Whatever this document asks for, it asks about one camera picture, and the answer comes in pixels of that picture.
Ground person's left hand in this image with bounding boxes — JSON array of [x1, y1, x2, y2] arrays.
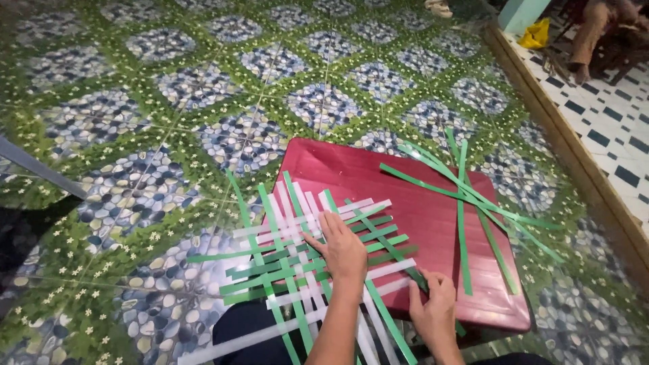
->
[[303, 210, 369, 291]]

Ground person's right hand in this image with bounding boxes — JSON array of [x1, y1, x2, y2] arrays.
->
[[408, 269, 458, 351]]

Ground dark green plastic strip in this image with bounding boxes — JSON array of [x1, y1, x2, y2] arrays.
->
[[345, 199, 466, 337]]

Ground woven green and white strips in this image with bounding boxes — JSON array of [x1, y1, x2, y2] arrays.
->
[[177, 170, 419, 365]]

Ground red plastic low table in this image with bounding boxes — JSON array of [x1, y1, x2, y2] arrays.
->
[[259, 137, 532, 336]]

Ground pile of loose green bands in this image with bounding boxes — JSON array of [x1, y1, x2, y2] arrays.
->
[[379, 127, 566, 296]]

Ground person's dark trousers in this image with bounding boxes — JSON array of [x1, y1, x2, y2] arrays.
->
[[212, 301, 554, 365]]

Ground wooden door threshold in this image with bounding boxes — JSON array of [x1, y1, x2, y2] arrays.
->
[[483, 23, 649, 291]]

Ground pair of beige sandals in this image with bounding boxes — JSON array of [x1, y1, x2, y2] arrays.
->
[[424, 0, 454, 19]]

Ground yellow plastic bag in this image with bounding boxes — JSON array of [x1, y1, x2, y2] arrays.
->
[[517, 18, 551, 50]]

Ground grey metal bar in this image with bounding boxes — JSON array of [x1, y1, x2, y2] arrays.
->
[[0, 136, 88, 200]]

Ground dark wooden chair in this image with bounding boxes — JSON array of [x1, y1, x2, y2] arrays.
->
[[588, 28, 649, 87]]

